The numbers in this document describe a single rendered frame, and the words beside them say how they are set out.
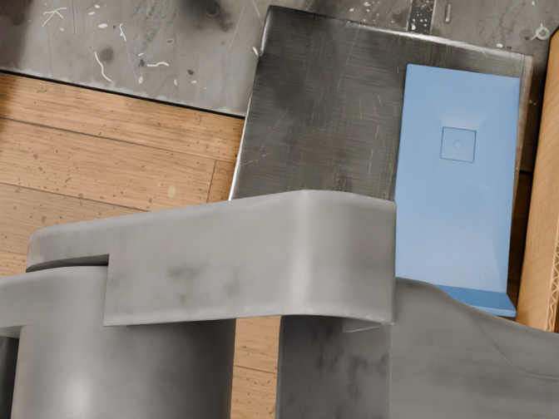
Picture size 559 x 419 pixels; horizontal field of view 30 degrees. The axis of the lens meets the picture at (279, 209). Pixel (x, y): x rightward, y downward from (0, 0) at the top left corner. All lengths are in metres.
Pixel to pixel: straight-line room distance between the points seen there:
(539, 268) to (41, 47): 0.33
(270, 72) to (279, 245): 0.41
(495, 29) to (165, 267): 0.47
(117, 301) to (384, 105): 0.40
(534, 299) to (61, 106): 0.31
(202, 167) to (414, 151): 0.13
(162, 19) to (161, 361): 0.43
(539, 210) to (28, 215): 0.31
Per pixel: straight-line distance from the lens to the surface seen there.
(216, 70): 0.67
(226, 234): 0.25
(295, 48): 0.65
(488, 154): 0.64
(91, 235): 0.28
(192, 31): 0.68
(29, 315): 0.30
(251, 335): 0.62
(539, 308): 0.60
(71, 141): 0.66
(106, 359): 0.28
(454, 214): 0.63
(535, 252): 0.63
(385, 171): 0.63
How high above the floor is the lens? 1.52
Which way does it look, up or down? 75 degrees down
